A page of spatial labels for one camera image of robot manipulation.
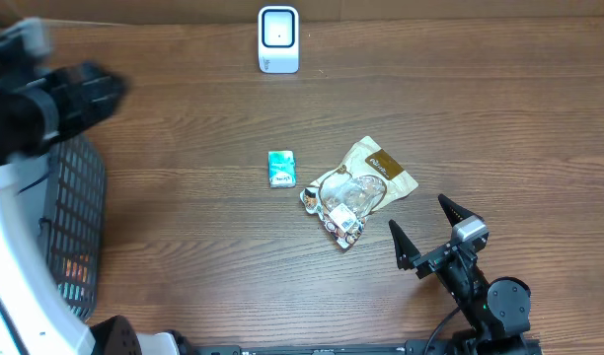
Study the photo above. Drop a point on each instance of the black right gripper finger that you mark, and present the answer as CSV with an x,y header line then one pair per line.
x,y
454,212
406,252

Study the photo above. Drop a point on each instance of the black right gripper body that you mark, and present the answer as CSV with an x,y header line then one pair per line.
x,y
460,281

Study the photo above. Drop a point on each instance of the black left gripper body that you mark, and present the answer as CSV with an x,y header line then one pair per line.
x,y
73,113

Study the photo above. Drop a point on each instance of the brown snack pouch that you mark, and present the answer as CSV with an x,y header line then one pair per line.
x,y
365,181

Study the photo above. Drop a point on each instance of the teal tissue pack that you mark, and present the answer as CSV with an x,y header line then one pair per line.
x,y
281,169

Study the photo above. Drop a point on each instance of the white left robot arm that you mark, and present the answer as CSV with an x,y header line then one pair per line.
x,y
34,317

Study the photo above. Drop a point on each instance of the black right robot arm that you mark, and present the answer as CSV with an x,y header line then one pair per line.
x,y
490,317

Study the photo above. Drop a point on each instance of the white barcode scanner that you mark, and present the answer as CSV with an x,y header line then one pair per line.
x,y
278,39

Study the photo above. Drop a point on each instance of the grey plastic mesh basket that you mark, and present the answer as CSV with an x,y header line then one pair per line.
x,y
63,193

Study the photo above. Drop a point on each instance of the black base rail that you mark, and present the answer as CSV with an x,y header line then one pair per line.
x,y
312,350

